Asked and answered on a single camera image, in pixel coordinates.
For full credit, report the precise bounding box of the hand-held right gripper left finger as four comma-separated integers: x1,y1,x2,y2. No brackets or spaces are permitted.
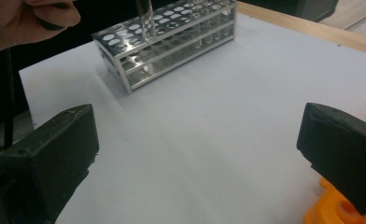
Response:
0,104,100,224

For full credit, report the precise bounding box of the wooden table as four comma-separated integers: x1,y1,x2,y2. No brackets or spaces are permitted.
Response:
236,1,366,58

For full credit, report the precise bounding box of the clear test tube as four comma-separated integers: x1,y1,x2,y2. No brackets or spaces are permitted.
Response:
135,0,158,43
194,0,205,49

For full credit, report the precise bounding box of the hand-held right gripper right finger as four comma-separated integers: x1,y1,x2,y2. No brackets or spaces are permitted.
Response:
296,102,366,218

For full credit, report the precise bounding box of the orange test tube rack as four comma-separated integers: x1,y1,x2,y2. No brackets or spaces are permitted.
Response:
302,176,366,224

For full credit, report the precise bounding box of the white table board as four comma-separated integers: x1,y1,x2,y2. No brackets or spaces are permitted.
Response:
18,12,366,224

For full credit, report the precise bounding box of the black cabinet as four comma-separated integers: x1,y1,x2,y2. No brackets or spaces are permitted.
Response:
240,0,340,22

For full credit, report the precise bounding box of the metal test tube rack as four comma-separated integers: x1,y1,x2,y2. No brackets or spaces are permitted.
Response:
91,0,237,94

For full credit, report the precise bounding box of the thin metal floor rail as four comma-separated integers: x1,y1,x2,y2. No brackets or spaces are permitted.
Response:
343,5,366,32

